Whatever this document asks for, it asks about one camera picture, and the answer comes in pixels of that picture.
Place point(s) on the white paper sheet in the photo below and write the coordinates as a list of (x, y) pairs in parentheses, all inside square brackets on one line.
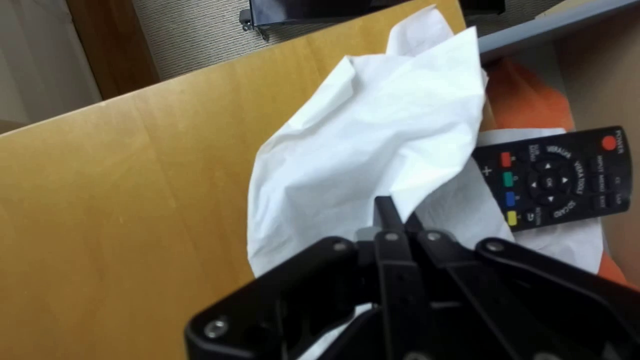
[(465, 210)]

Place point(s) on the orange cloth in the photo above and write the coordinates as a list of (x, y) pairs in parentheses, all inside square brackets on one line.
[(525, 100)]

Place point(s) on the black remote control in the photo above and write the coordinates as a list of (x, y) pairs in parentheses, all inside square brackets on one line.
[(550, 182)]

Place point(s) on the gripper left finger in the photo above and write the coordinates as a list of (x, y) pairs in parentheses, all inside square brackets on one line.
[(280, 295)]

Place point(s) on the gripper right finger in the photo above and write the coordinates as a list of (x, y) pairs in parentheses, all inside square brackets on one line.
[(525, 300)]

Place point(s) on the grey shelf edge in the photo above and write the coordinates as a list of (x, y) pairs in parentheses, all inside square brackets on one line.
[(550, 25)]

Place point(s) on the black panel with clamp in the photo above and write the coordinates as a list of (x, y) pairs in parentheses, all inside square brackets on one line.
[(310, 10)]

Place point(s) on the white tissue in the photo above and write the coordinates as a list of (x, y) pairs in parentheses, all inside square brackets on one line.
[(375, 125)]

